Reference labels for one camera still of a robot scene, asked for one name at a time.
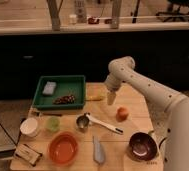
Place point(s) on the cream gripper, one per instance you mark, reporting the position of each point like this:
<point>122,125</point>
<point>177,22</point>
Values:
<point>111,95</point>

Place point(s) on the yellow banana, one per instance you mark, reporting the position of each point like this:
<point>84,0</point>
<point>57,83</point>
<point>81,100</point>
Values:
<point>95,98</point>

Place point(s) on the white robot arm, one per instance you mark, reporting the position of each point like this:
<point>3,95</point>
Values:
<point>175,103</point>

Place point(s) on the green plastic cup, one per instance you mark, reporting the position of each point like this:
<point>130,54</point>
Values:
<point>52,124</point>

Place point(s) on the white ceramic cup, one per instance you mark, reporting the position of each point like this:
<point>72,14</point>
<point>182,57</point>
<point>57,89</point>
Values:
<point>30,127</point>

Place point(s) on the orange fruit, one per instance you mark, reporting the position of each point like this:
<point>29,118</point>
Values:
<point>122,114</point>

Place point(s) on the brown grape bunch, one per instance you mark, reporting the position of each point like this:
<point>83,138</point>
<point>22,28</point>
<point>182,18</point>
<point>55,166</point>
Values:
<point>68,99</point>

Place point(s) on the green plastic tray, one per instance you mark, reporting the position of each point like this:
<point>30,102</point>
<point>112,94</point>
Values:
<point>65,85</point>

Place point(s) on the dark purple bowl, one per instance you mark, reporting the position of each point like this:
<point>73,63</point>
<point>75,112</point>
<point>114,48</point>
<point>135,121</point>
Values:
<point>142,147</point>

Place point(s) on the grey blue sponge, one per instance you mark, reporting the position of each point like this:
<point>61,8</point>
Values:
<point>49,88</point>

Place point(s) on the orange plastic bowl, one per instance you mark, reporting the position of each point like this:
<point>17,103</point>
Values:
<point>63,148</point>

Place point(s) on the red object on shelf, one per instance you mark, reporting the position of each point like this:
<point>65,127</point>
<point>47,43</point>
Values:
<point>93,20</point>

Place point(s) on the white bottle on shelf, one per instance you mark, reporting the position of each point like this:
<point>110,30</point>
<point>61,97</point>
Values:
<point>73,19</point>

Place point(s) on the brown white wallet box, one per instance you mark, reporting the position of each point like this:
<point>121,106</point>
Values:
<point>28,154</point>

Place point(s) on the metal measuring cup white handle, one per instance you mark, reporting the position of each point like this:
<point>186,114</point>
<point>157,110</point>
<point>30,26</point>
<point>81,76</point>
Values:
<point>84,120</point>

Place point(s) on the wooden post right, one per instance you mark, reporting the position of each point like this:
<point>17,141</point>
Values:
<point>116,10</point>

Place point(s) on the wooden post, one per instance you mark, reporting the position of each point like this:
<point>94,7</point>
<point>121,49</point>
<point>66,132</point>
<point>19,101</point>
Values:
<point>116,10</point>
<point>53,11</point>

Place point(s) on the wooden post left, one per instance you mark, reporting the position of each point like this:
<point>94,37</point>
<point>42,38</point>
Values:
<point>53,11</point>

